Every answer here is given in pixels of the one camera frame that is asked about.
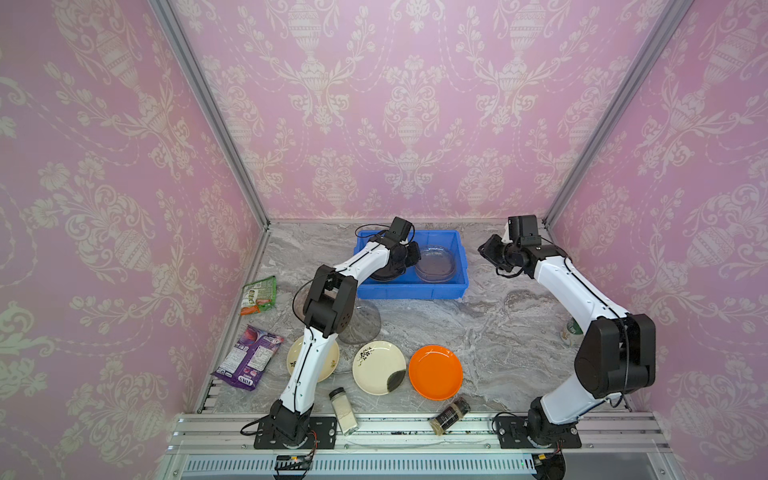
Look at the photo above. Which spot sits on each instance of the orange plate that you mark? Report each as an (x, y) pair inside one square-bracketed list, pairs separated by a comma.
[(435, 372)]

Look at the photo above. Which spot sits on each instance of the cream plate black patch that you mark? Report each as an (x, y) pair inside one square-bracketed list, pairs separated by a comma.
[(379, 368)]

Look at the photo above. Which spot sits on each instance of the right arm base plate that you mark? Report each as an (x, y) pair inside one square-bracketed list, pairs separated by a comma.
[(515, 432)]

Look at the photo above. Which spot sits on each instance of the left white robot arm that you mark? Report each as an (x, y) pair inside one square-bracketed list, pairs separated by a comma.
[(328, 309)]

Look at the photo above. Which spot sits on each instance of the pinkish translucent plate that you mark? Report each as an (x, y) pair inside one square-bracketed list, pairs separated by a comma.
[(436, 265)]

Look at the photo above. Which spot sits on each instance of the dark spice jar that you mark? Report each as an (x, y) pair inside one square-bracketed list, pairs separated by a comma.
[(448, 417)]

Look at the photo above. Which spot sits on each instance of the purple snack bag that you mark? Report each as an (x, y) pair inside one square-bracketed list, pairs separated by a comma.
[(244, 365)]

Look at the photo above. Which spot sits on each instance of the blue plastic bin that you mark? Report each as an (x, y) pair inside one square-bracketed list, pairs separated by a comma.
[(411, 287)]

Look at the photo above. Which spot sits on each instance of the grey translucent plate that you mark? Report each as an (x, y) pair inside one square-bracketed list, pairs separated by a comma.
[(364, 326)]

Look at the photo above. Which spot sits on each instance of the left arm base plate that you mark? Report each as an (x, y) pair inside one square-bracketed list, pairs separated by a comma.
[(312, 432)]

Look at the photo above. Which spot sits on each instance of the aluminium frame rail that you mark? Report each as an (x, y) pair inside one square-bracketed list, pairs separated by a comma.
[(403, 446)]

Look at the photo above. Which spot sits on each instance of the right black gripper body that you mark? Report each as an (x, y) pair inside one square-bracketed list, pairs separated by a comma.
[(495, 251)]

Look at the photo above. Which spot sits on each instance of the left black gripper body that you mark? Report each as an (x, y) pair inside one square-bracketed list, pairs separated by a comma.
[(408, 251)]

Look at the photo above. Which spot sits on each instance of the cream flower plate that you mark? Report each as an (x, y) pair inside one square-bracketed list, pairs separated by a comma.
[(329, 366)]

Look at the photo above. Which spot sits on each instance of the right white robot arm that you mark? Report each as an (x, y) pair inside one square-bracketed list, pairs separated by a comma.
[(617, 355)]

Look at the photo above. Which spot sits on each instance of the green drink can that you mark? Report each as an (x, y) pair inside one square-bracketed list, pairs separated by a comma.
[(571, 333)]

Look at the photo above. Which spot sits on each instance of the white spice jar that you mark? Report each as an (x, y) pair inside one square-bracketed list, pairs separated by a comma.
[(344, 412)]

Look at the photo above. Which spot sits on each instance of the green snack bag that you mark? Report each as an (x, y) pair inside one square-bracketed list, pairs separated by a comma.
[(258, 296)]

